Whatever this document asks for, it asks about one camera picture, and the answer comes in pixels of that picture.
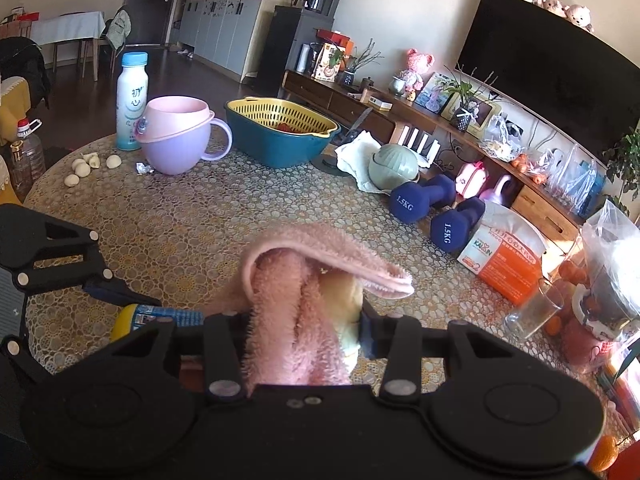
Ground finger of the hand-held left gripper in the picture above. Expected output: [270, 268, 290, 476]
[0, 332, 57, 387]
[0, 204, 162, 308]

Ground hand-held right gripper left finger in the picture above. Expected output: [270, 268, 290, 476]
[90, 312, 252, 403]

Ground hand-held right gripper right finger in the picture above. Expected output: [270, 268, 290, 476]
[358, 304, 533, 405]

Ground yellow container with blue label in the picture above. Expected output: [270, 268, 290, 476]
[110, 303, 207, 344]

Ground pale yellow sponge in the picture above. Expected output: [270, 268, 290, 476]
[319, 270, 365, 368]

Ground fluffy pink cloth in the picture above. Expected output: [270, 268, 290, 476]
[204, 222, 417, 387]

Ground clear plastic oil bottle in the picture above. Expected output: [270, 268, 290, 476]
[9, 118, 45, 198]

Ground dark blue dumbbell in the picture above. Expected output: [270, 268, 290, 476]
[389, 174, 457, 225]
[430, 197, 487, 254]

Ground white and orange bag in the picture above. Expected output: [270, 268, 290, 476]
[456, 202, 549, 306]

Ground clear drinking glass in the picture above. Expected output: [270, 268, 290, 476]
[504, 279, 567, 347]

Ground green round lidded bowl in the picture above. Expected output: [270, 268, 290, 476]
[368, 143, 422, 189]

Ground black round coaster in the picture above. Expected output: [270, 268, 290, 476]
[312, 152, 352, 177]

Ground white crumpled cloth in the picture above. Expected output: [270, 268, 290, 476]
[335, 130, 397, 194]

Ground small pink bag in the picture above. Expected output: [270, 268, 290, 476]
[455, 160, 490, 197]

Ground white bottle with blue cap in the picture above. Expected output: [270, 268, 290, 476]
[115, 51, 150, 151]

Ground yellow chair cover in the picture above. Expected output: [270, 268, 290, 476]
[0, 75, 33, 147]

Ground pink kettlebell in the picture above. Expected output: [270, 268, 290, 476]
[479, 174, 514, 207]

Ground teal plastic bowl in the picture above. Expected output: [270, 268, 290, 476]
[226, 117, 341, 169]

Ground white router with antennas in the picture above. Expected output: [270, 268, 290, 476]
[392, 122, 442, 169]

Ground pink printed cup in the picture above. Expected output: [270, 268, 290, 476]
[564, 317, 622, 375]

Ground wooden television cabinet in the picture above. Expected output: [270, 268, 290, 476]
[281, 69, 587, 242]

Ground black chair with dark clothing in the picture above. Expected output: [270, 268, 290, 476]
[0, 36, 52, 112]

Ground yellow strainer basket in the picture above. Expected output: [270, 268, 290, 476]
[224, 97, 342, 142]

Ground small potted plant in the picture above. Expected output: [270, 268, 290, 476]
[443, 64, 497, 132]

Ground yellow framed photo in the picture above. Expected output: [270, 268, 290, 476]
[453, 92, 503, 137]

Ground unframed standing photo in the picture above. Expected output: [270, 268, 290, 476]
[414, 72, 456, 114]

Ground large clear plastic bag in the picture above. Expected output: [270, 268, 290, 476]
[580, 199, 640, 323]

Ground clear plastic bags with boxes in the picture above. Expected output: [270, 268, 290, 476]
[544, 144, 609, 212]

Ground wooden dining chair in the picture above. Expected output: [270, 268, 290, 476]
[101, 5, 133, 79]

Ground orange fruit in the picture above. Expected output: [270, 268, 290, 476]
[589, 435, 621, 474]

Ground pink bear figure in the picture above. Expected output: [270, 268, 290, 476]
[401, 48, 434, 94]

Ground vase with bare twigs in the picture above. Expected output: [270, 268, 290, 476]
[341, 38, 384, 87]

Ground dining table with white cloth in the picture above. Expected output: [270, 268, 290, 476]
[30, 11, 107, 70]

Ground printed snack box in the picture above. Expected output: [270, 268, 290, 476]
[312, 42, 347, 82]

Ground grey sideboard cabinet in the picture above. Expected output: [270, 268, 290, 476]
[179, 0, 264, 84]

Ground dark door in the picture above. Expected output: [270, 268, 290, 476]
[123, 0, 184, 47]

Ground green leafy houseplant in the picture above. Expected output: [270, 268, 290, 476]
[601, 129, 640, 217]

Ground black flat television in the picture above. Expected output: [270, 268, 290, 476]
[457, 0, 640, 172]

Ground pink and purple handled cup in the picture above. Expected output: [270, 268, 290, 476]
[134, 97, 234, 176]

